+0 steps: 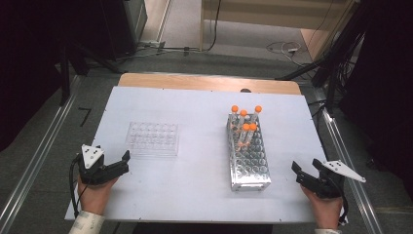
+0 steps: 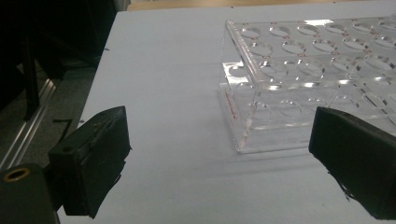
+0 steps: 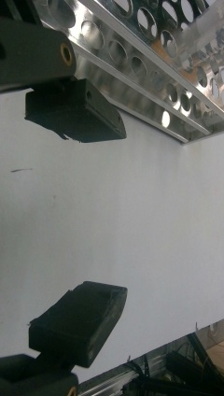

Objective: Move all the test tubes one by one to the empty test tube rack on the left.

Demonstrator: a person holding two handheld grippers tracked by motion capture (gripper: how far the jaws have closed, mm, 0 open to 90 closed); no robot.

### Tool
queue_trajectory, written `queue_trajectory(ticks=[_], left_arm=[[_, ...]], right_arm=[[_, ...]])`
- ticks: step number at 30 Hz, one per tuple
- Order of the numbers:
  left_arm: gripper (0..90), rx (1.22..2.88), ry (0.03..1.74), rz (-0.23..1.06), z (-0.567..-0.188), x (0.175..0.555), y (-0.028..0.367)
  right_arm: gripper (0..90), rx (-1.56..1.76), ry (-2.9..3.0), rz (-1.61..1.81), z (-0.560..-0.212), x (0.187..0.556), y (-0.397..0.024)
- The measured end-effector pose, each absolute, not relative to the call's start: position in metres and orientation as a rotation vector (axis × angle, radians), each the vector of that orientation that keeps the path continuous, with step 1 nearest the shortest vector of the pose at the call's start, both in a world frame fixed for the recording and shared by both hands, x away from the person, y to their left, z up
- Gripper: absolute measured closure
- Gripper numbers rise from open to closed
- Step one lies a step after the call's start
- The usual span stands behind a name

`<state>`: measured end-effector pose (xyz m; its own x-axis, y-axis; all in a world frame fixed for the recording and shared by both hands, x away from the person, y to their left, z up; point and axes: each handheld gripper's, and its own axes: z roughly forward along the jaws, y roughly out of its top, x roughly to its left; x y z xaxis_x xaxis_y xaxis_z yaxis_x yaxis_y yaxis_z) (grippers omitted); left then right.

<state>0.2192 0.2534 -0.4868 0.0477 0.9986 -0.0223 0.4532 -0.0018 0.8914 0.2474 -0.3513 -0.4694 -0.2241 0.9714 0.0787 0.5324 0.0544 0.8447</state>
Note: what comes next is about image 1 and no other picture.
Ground black metal stand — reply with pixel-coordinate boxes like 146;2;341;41
276;0;368;115
57;42;126;106

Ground metal test tube rack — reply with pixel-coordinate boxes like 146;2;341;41
226;112;272;192

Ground black cabinet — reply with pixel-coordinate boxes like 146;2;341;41
96;0;148;61

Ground white board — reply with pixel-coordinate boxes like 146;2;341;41
64;86;349;225

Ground right hand-held gripper black cable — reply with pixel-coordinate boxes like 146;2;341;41
335;181;350;227

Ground grey floor cables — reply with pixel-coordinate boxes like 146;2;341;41
116;40;203;61

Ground hanging black cable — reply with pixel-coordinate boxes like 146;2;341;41
207;0;222;53

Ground hand-held gripper black cable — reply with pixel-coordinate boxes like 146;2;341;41
335;181;350;227
68;154;82;218

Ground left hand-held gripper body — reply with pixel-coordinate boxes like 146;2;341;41
77;144;131;186

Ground bundle of black cables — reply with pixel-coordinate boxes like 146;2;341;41
334;32;358;96

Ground white coiled cable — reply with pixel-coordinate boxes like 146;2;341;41
266;41;303;66

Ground aluminium rail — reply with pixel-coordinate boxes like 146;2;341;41
319;106;384;234
0;75;82;234

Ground left hand-held gripper black cable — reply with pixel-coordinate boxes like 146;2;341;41
68;154;82;218

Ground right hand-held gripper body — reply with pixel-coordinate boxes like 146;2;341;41
296;159;367;199

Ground person's left hand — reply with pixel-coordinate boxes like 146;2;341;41
77;176;120;213

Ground clear plastic well plate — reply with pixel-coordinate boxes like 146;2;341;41
126;121;180;159

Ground beige wooden furniture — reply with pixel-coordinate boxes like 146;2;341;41
199;0;358;61

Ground person's right hand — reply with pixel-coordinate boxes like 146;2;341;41
300;187;344;230

